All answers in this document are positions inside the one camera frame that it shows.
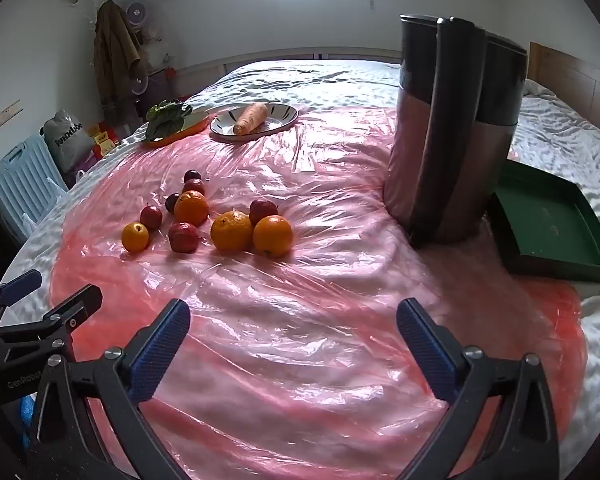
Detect carrot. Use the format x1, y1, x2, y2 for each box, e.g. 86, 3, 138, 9
233, 102, 268, 136

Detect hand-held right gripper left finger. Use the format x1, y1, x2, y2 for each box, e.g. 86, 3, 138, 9
27, 299, 196, 480

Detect grey bag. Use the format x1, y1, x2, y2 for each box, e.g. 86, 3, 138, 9
40, 110, 98, 176

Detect wooden headboard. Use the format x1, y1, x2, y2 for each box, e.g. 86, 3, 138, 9
528, 41, 600, 133

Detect striped plate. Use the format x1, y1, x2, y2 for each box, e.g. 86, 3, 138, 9
209, 103, 299, 142

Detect blue plastic basket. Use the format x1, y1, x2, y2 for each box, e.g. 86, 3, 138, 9
0, 135, 68, 246

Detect yellow boxes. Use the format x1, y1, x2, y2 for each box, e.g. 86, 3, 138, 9
87, 125, 121, 158

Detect pink plastic sheet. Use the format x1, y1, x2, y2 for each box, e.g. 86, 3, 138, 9
49, 105, 588, 480

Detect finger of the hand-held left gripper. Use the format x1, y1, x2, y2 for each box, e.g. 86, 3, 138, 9
0, 269, 43, 311
0, 284, 104, 356

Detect green tray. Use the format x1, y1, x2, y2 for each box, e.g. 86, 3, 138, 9
487, 160, 600, 285

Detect orange plate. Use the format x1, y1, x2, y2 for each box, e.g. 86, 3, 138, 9
145, 109, 211, 148

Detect brown coat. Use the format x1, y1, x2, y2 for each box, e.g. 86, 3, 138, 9
93, 0, 142, 106

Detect green leafy vegetable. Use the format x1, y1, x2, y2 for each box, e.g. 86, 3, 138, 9
145, 100, 193, 142

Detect rumpled white quilt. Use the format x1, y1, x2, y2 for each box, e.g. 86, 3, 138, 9
522, 79, 561, 101

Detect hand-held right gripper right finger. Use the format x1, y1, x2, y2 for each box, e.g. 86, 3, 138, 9
396, 298, 561, 480

